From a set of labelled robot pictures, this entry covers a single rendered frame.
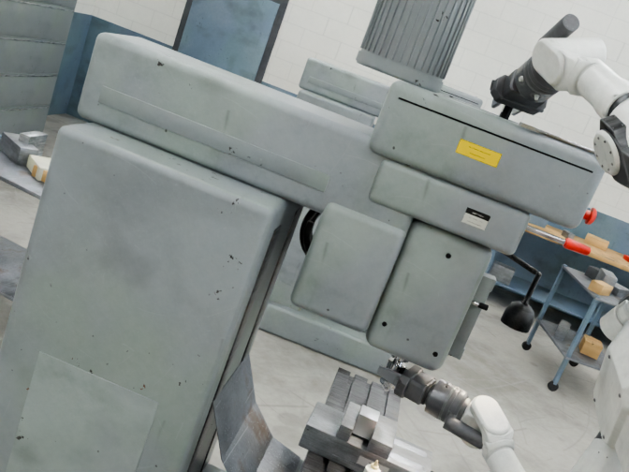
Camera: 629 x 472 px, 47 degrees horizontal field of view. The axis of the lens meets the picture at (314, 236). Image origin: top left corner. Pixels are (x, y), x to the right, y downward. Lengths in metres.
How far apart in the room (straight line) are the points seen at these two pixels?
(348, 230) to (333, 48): 6.73
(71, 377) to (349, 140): 0.82
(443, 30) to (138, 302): 0.87
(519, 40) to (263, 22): 2.77
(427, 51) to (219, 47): 6.98
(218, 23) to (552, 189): 7.16
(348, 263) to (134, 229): 0.47
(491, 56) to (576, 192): 6.65
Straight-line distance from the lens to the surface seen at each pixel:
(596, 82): 1.34
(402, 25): 1.56
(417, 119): 1.52
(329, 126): 1.56
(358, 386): 2.45
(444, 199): 1.55
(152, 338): 1.64
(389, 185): 1.55
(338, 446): 1.99
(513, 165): 1.54
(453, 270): 1.60
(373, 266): 1.59
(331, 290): 1.61
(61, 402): 1.80
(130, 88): 1.68
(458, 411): 1.72
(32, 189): 3.53
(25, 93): 6.98
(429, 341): 1.65
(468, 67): 8.15
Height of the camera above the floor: 1.92
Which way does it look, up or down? 15 degrees down
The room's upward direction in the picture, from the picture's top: 21 degrees clockwise
